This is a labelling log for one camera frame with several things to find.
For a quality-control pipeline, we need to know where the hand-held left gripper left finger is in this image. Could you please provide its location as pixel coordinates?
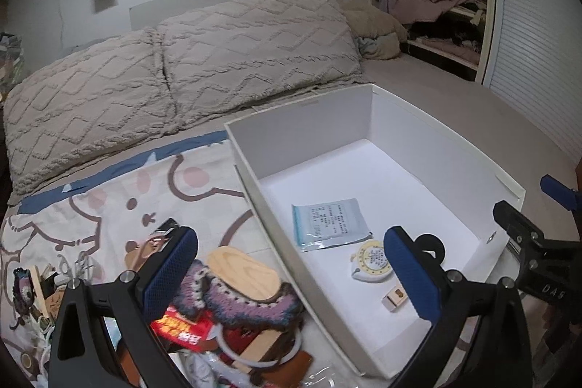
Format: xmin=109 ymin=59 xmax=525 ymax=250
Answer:
xmin=48 ymin=225 xmax=201 ymax=388

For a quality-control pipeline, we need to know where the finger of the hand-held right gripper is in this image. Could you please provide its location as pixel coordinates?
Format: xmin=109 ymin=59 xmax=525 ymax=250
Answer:
xmin=493 ymin=201 xmax=553 ymax=255
xmin=540 ymin=174 xmax=582 ymax=229

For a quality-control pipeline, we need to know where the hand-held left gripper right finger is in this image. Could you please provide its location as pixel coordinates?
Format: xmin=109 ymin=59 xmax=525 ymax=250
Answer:
xmin=383 ymin=225 xmax=534 ymax=388

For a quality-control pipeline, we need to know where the black ring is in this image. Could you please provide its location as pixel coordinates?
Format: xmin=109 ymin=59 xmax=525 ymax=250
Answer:
xmin=416 ymin=233 xmax=446 ymax=261

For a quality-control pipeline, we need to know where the light blue paper packet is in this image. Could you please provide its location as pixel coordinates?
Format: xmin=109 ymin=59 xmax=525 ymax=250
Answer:
xmin=292 ymin=198 xmax=371 ymax=251

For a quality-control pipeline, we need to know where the white cardboard box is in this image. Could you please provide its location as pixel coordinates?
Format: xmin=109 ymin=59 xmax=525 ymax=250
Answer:
xmin=224 ymin=83 xmax=527 ymax=380

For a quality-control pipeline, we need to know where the small white block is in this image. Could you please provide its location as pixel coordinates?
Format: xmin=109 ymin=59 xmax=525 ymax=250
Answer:
xmin=381 ymin=287 xmax=407 ymax=312

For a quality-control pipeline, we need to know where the round yellow tape measure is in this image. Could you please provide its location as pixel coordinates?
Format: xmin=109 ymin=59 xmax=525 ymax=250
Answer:
xmin=350 ymin=239 xmax=394 ymax=283

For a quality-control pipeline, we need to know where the red snack packet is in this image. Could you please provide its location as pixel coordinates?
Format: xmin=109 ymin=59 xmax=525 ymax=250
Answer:
xmin=150 ymin=304 xmax=214 ymax=353

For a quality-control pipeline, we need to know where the oval wooden piece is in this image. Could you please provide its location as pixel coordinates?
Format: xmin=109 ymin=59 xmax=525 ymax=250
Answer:
xmin=207 ymin=247 xmax=283 ymax=302

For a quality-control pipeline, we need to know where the purple crochet piece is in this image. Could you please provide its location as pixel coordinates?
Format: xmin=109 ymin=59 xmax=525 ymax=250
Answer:
xmin=175 ymin=258 xmax=303 ymax=329

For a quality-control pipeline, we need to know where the printed blanket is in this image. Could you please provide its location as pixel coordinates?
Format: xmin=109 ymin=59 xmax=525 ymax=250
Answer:
xmin=0 ymin=129 xmax=319 ymax=388

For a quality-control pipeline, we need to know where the light wooden block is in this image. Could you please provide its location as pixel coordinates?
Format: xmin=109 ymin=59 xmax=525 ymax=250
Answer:
xmin=232 ymin=331 xmax=278 ymax=373

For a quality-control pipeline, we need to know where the brown leather piece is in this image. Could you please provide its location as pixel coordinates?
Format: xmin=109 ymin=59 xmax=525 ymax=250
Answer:
xmin=268 ymin=352 xmax=314 ymax=382

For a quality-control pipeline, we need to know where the white louvered closet door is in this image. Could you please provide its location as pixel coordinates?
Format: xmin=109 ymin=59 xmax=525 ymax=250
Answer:
xmin=482 ymin=0 xmax=582 ymax=161

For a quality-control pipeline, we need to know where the beige textured pillow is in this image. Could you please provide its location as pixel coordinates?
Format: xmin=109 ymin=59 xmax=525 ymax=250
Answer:
xmin=2 ymin=27 xmax=178 ymax=193
xmin=157 ymin=0 xmax=364 ymax=116

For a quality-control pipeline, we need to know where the dark clothes pile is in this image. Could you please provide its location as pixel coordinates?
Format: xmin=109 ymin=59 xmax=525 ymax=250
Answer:
xmin=407 ymin=20 xmax=483 ymax=61

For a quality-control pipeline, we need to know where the beige plush blanket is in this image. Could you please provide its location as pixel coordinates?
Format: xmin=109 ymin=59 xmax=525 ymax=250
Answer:
xmin=343 ymin=1 xmax=410 ymax=60

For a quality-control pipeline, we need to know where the white headboard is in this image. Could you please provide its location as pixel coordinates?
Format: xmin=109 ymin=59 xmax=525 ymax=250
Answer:
xmin=128 ymin=0 xmax=344 ymax=29

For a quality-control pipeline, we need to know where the white plastic ring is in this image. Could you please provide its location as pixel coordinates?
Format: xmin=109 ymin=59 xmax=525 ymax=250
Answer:
xmin=216 ymin=322 xmax=303 ymax=368

